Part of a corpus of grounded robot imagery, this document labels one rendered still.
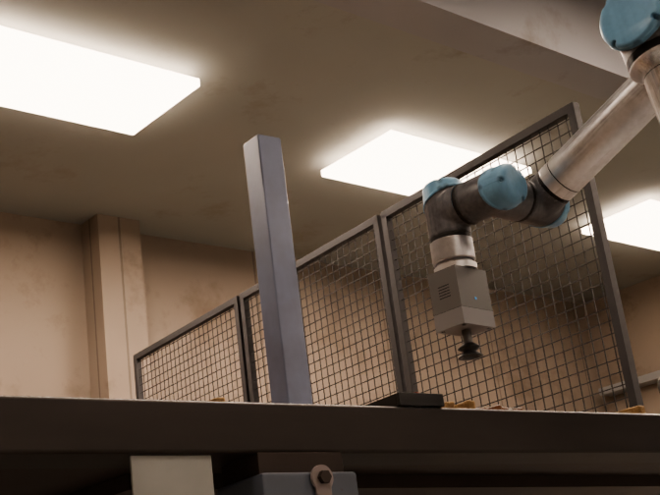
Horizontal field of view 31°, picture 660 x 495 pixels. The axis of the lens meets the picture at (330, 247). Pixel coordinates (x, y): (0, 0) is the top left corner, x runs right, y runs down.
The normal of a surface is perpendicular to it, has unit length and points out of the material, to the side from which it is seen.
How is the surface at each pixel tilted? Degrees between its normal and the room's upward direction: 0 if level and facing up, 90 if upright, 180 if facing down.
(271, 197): 90
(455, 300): 90
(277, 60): 180
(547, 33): 90
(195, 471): 90
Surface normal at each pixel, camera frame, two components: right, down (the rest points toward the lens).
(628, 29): -0.76, -0.24
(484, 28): 0.12, 0.94
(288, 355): 0.59, -0.33
